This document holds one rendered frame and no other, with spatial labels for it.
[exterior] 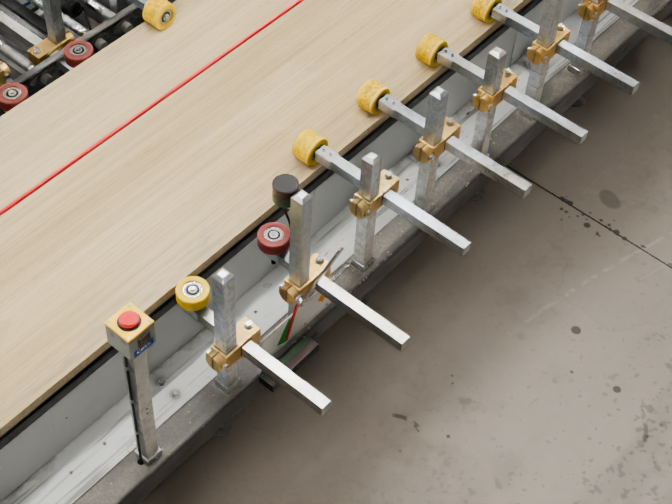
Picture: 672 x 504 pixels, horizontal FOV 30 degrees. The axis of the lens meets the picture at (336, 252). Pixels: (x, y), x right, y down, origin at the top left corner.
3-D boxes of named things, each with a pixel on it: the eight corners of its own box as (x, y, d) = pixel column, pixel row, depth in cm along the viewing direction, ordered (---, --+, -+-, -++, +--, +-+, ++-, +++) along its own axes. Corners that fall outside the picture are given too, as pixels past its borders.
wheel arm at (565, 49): (637, 89, 336) (641, 79, 333) (630, 96, 334) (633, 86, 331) (488, 5, 355) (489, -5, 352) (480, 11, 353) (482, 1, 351)
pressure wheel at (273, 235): (296, 261, 311) (297, 232, 302) (274, 280, 307) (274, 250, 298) (272, 244, 314) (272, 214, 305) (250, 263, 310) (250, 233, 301)
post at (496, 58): (482, 177, 355) (507, 49, 318) (475, 184, 353) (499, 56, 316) (472, 171, 356) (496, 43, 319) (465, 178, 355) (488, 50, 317)
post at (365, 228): (369, 280, 330) (382, 155, 293) (361, 288, 328) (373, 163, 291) (359, 273, 332) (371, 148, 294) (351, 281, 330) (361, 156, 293)
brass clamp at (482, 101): (517, 90, 335) (520, 76, 331) (487, 116, 328) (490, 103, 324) (498, 79, 338) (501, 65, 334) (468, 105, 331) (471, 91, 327)
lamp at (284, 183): (302, 245, 294) (304, 183, 277) (286, 258, 291) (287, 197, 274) (283, 232, 296) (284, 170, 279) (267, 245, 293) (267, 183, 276)
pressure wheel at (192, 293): (210, 302, 302) (208, 272, 293) (212, 329, 297) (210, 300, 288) (176, 304, 301) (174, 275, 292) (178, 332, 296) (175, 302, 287)
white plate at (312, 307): (332, 303, 315) (333, 278, 308) (261, 366, 303) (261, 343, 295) (330, 301, 316) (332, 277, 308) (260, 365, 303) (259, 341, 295)
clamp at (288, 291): (330, 275, 306) (331, 262, 302) (293, 308, 299) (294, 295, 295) (313, 263, 308) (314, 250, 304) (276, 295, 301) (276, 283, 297)
